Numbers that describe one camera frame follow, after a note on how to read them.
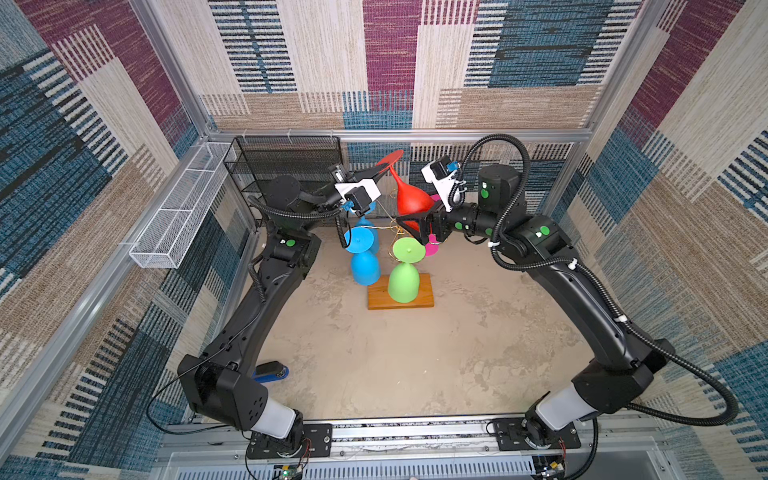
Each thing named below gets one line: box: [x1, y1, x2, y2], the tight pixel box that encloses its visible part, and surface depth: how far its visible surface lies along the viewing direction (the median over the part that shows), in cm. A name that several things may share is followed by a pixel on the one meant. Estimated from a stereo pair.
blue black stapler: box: [252, 361, 290, 383], surface depth 84 cm
